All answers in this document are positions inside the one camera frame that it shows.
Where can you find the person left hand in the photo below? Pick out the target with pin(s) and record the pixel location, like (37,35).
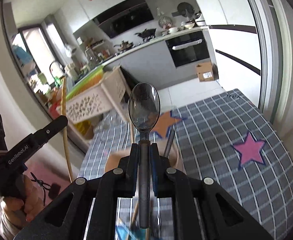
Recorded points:
(17,213)

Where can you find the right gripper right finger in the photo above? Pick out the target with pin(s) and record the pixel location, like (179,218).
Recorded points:
(169,182)

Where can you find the dark utensil in holder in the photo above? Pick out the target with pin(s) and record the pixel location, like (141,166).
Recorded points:
(169,142)

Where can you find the pink plastic stool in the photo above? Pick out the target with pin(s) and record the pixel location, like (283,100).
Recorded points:
(42,172)

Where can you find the black range hood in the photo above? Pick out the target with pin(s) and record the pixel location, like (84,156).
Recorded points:
(123,17)

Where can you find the white refrigerator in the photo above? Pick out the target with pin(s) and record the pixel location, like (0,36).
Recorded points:
(235,41)

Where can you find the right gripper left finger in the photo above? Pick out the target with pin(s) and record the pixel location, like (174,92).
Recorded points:
(117,183)

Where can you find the beige perforated storage rack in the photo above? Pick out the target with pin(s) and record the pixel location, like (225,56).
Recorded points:
(85,110)

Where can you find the grey checkered tablecloth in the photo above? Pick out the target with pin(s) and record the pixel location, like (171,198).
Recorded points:
(204,139)

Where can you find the green plastic basket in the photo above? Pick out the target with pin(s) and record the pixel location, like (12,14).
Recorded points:
(85,83)

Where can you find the kitchen faucet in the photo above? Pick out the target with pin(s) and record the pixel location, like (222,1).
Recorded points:
(56,70)

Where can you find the yellow patterned chopstick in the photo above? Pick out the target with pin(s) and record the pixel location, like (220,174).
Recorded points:
(65,137)

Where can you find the shiny dark plastic spoon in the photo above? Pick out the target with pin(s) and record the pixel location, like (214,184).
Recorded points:
(144,111)

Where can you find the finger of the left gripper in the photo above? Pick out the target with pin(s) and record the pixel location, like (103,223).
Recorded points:
(36,140)

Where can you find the black built-in oven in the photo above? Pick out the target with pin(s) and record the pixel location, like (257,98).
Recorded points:
(188,48)

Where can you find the cardboard box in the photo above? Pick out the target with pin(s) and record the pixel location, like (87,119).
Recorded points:
(207,71)

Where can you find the plain bamboo chopstick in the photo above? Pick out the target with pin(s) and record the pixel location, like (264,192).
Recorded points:
(134,216)

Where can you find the black wok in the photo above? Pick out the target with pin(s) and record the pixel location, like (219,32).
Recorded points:
(147,34)

